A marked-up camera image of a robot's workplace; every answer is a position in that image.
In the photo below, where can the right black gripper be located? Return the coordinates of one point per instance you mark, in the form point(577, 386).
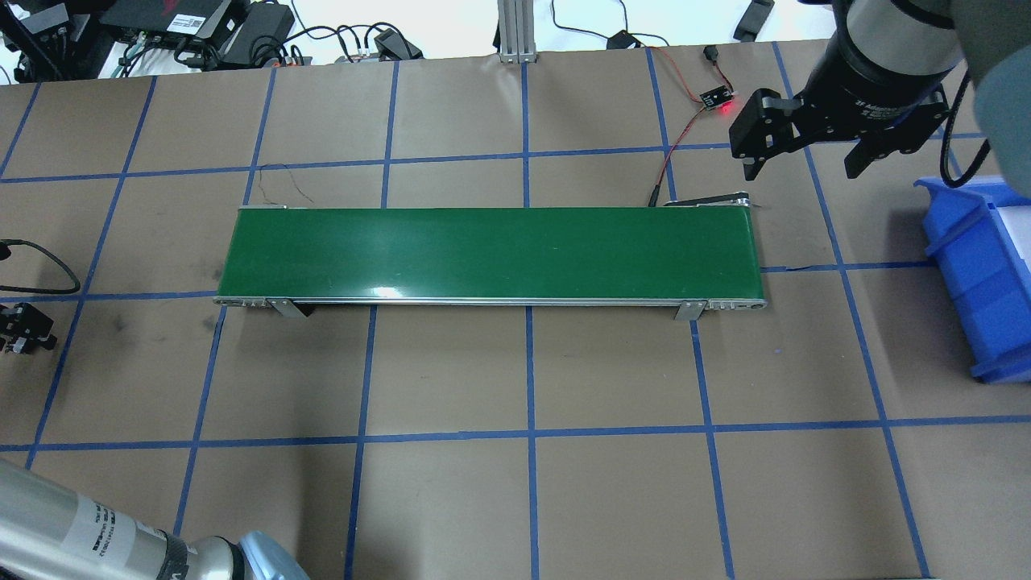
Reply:
point(871, 87)

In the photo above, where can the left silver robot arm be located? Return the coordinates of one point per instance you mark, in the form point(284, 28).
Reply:
point(50, 532)

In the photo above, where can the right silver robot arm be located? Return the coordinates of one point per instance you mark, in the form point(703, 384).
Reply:
point(921, 38)

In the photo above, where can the red lit sensor module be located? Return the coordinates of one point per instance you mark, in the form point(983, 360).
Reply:
point(719, 99)

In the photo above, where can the green conveyor belt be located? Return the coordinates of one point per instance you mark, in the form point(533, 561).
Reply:
point(694, 258)

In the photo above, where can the blue plastic bin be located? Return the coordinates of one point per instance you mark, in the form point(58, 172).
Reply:
point(971, 239)

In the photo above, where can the black power adapter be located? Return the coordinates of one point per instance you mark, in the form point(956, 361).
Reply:
point(258, 38)

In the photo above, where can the black laptop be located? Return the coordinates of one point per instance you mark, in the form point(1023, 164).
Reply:
point(204, 21)

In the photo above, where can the aluminium frame post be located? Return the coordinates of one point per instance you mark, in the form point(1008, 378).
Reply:
point(515, 32)

